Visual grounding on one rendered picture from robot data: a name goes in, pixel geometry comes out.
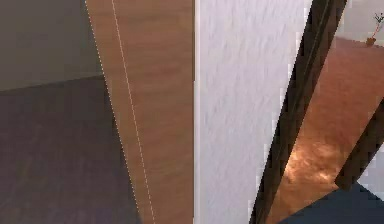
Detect brown wooden room door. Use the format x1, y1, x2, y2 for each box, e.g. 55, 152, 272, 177
83, 0, 196, 224

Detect dark brown door frame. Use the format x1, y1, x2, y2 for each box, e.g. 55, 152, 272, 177
249, 0, 384, 224

